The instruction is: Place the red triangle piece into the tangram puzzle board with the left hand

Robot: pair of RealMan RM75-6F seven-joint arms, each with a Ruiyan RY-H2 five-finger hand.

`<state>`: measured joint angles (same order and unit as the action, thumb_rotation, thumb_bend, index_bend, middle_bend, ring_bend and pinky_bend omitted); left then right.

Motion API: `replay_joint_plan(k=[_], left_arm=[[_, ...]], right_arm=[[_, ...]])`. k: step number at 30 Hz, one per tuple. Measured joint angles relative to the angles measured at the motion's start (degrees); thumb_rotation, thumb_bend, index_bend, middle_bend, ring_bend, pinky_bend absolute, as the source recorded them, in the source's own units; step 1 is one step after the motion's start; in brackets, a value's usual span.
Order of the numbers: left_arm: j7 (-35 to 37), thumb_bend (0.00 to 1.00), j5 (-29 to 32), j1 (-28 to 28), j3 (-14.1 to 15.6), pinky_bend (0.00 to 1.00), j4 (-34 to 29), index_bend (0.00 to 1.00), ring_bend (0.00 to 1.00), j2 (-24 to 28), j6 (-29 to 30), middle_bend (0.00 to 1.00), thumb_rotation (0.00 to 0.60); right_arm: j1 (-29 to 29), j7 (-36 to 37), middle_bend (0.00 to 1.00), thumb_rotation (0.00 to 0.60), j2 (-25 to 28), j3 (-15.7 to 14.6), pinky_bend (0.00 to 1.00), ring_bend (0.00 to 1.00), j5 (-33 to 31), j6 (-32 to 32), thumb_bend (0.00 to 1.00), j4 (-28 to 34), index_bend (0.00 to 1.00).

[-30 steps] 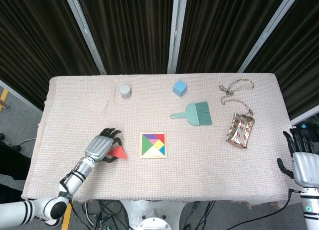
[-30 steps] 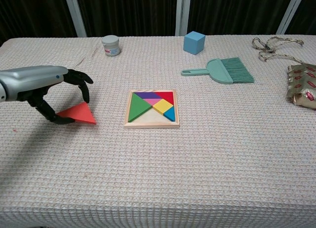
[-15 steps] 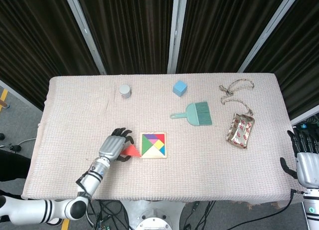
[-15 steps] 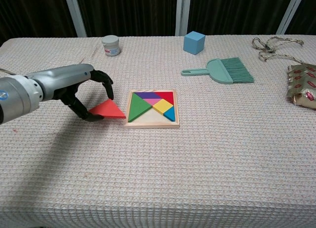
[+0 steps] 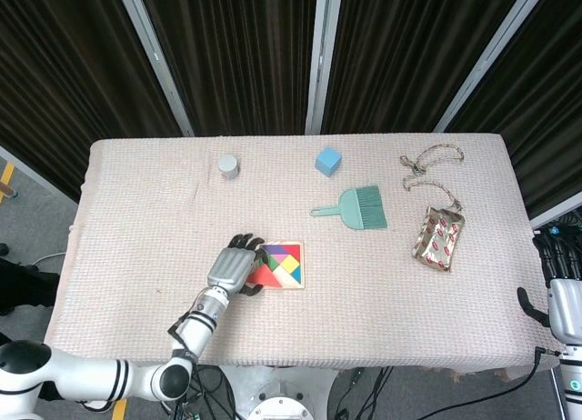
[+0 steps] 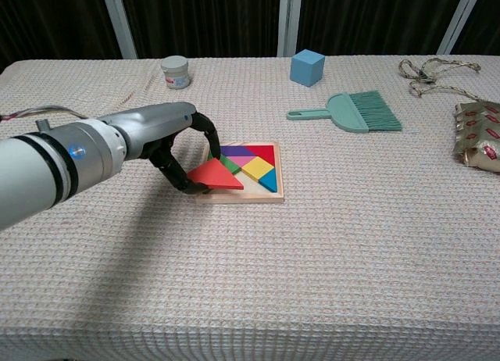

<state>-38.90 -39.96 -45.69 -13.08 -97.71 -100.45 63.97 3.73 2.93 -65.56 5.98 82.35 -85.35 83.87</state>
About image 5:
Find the white metal frame post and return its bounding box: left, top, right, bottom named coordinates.
left=113, top=0, right=196, bottom=138
left=434, top=0, right=561, bottom=134
left=303, top=0, right=345, bottom=135

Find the wooden tangram tray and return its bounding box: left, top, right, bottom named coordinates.
left=247, top=240, right=306, bottom=291

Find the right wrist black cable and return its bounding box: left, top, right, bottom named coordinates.
left=467, top=345, right=565, bottom=403

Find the teal hand brush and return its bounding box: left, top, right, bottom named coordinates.
left=310, top=185, right=389, bottom=232

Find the orange triangle puzzle piece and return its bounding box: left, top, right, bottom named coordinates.
left=247, top=261, right=284, bottom=289

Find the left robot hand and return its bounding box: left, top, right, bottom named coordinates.
left=206, top=233, right=267, bottom=300

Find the light blue foam cube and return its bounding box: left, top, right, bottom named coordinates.
left=315, top=147, right=343, bottom=178

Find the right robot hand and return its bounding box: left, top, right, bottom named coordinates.
left=517, top=231, right=582, bottom=344

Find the black cable bundle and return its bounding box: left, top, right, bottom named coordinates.
left=334, top=366, right=396, bottom=420
left=167, top=365, right=237, bottom=420

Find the yellow square puzzle piece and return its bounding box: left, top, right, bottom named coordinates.
left=278, top=257, right=302, bottom=279

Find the beige waffle tablecloth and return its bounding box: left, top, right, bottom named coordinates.
left=43, top=135, right=565, bottom=375

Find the grey lidded jar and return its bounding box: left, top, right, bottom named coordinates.
left=216, top=154, right=241, bottom=181

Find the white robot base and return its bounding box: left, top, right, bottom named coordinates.
left=217, top=364, right=340, bottom=420

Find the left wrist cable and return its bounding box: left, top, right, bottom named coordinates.
left=166, top=295, right=204, bottom=348

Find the dark pleated curtain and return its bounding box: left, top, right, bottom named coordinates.
left=320, top=0, right=542, bottom=133
left=0, top=0, right=183, bottom=203
left=445, top=0, right=582, bottom=221
left=135, top=0, right=319, bottom=137

